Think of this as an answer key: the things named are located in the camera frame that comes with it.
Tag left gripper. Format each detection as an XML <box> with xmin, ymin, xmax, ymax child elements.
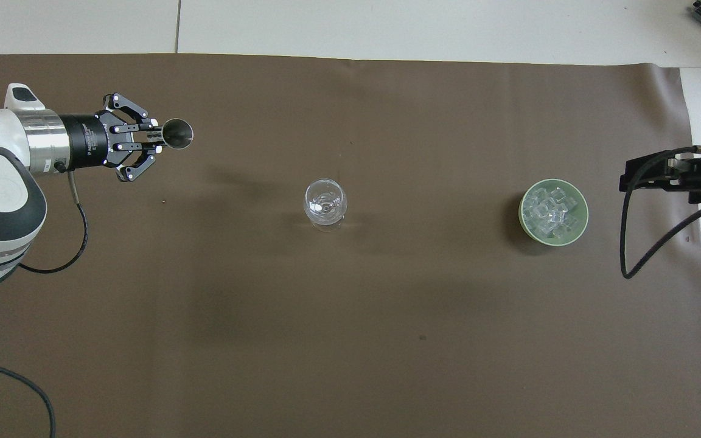
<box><xmin>59</xmin><ymin>92</ymin><xmax>164</xmax><ymax>183</ymax></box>

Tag small silver metal cup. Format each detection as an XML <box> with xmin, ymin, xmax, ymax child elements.
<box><xmin>161</xmin><ymin>117</ymin><xmax>195</xmax><ymax>151</ymax></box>

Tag clear wine glass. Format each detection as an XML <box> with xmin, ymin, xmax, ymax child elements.
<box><xmin>303</xmin><ymin>177</ymin><xmax>349</xmax><ymax>233</ymax></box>

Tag pale green bowl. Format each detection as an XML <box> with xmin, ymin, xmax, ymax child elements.
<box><xmin>518</xmin><ymin>178</ymin><xmax>590</xmax><ymax>248</ymax></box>

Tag black cable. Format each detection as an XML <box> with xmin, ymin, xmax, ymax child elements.
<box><xmin>620</xmin><ymin>145</ymin><xmax>701</xmax><ymax>280</ymax></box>
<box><xmin>17</xmin><ymin>159</ymin><xmax>90</xmax><ymax>275</ymax></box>
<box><xmin>0</xmin><ymin>356</ymin><xmax>58</xmax><ymax>438</ymax></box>

